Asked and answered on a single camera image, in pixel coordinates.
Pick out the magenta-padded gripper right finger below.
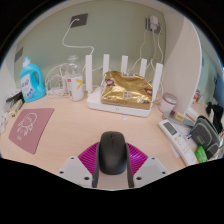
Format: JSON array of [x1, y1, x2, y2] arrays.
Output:
[[125, 142, 170, 189]]

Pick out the grey wall plate with plug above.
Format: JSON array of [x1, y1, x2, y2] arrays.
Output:
[[69, 13, 89, 29]]

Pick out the white remote control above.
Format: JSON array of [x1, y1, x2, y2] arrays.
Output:
[[158, 119, 198, 167]]

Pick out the long white cable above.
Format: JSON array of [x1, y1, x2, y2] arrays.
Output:
[[61, 18, 96, 58]]

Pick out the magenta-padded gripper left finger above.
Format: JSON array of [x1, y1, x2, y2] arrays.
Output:
[[54, 141, 102, 190]]

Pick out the small silver tin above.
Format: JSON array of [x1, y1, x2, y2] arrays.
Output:
[[159, 92, 178, 114]]

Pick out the black strap bundle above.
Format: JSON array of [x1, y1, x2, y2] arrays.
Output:
[[205, 101, 224, 134]]

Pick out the white wall charger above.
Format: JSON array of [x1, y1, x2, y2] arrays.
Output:
[[145, 14, 162, 34]]

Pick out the white power strip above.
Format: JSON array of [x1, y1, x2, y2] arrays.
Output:
[[46, 88, 69, 98]]

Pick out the white router with antennas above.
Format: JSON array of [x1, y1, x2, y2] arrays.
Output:
[[84, 53, 164, 118]]

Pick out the small green packet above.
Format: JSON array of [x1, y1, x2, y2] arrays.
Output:
[[194, 145, 208, 164]]

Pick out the black pouch green trim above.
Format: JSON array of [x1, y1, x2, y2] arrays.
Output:
[[189, 115, 221, 160]]

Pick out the black computer mouse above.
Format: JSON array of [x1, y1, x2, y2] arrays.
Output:
[[98, 130, 129, 176]]

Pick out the gold foil bag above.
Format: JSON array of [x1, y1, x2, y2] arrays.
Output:
[[100, 70, 154, 110]]

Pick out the pink mouse pad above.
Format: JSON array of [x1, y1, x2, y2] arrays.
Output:
[[8, 107, 56, 155]]

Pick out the yellow cardboard box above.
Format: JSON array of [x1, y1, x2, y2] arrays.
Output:
[[9, 98, 24, 118]]

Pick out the blue detergent bottle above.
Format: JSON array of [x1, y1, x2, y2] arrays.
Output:
[[18, 55, 47, 103]]

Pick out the plain grey wall plate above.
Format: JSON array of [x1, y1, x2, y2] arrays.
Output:
[[14, 46, 24, 63]]

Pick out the clear plastic bottle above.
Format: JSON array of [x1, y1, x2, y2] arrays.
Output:
[[65, 54, 86, 102]]

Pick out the white coiled cable bundle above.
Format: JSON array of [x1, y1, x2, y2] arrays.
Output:
[[44, 63, 71, 98]]

